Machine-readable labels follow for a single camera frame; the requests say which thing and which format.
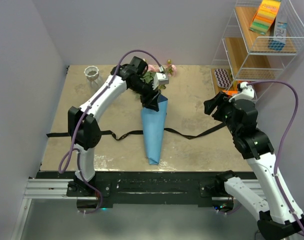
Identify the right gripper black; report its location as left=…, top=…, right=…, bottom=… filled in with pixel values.
left=203, top=91, right=240, bottom=136

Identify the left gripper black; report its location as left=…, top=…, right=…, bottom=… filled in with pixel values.
left=130, top=79, right=162, bottom=112

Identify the blue wrapping paper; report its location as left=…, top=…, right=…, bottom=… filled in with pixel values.
left=140, top=94, right=168, bottom=165

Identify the pink white flower bouquet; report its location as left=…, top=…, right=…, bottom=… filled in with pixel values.
left=131, top=58, right=178, bottom=102

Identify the black ribbon gold lettering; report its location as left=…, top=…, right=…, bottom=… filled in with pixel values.
left=46, top=123, right=226, bottom=141

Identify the white ceramic vase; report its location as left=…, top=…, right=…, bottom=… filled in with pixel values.
left=84, top=65, right=104, bottom=90

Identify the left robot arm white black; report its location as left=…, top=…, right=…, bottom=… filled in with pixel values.
left=68, top=56, right=169, bottom=196

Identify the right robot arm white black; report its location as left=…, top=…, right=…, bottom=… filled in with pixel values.
left=203, top=92, right=304, bottom=240

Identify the orange box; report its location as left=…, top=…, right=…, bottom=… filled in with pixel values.
left=223, top=90, right=239, bottom=96

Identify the purple wavy striped cloth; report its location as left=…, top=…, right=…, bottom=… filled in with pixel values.
left=214, top=68, right=231, bottom=89

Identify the white blue cube box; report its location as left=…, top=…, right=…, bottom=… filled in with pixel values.
left=267, top=13, right=288, bottom=52

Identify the colourful sponge pack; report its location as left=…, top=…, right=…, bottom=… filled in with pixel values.
left=249, top=0, right=281, bottom=35

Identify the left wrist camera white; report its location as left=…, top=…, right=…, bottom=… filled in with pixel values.
left=152, top=66, right=170, bottom=89

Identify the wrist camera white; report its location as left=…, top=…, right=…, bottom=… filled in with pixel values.
left=228, top=81, right=255, bottom=103
left=152, top=66, right=170, bottom=89

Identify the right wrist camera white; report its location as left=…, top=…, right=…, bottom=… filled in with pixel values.
left=228, top=81, right=255, bottom=103

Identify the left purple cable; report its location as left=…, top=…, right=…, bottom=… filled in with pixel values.
left=58, top=49, right=165, bottom=215

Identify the white wire shelf rack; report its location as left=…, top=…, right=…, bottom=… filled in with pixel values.
left=210, top=0, right=304, bottom=102

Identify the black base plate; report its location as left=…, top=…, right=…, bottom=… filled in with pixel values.
left=36, top=171, right=228, bottom=209

